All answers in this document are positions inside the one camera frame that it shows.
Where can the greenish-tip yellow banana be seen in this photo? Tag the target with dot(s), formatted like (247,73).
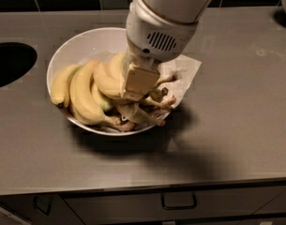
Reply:
(116,65)

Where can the white ceramic bowl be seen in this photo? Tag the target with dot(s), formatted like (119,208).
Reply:
(98,44)

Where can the large front yellow banana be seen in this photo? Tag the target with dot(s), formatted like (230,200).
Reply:
(88,111)

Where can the black cabinet door handle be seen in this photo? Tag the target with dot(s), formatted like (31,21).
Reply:
(43,204)

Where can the dark round sink opening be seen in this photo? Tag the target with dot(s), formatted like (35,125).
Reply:
(16,59)

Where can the white paper sheet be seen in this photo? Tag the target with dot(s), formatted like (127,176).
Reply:
(186,68)

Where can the right yellow banana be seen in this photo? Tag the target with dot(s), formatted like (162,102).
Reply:
(170,79)

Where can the leftmost yellow banana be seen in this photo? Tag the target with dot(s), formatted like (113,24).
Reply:
(60,87)

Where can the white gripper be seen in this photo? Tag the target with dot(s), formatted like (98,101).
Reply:
(153,37)

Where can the black drawer handle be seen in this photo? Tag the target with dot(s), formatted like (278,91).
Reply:
(178,200)

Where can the small green lower banana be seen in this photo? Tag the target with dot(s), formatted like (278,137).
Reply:
(134,113)

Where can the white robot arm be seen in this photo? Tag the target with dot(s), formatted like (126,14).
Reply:
(157,31)

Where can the long yellow banana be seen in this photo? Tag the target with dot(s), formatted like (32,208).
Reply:
(112,87)

